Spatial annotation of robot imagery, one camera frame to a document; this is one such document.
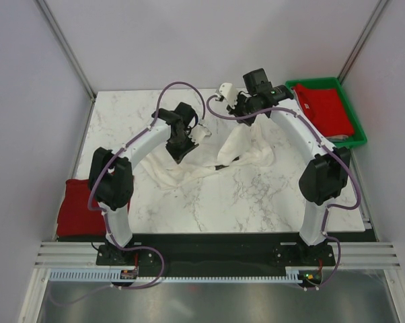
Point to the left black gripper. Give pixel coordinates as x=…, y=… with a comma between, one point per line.
x=178, y=156

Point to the green plastic bin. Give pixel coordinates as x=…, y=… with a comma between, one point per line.
x=326, y=105

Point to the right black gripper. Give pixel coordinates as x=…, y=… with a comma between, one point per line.
x=234, y=109

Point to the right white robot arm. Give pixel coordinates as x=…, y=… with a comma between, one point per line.
x=326, y=171

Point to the aluminium frame rail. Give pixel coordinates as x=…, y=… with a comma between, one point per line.
x=352, y=255

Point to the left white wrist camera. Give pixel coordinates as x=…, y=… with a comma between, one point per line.
x=199, y=133

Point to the white printed t shirt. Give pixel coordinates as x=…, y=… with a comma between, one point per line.
x=241, y=146

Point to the light blue cable duct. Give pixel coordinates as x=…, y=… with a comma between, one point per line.
x=110, y=275

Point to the red t shirt in bin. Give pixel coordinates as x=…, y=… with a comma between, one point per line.
x=323, y=111

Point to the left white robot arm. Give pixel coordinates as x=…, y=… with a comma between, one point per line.
x=111, y=179

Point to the folded red t shirt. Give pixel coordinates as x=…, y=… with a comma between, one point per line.
x=74, y=218

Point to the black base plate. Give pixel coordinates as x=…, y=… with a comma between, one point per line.
x=149, y=242

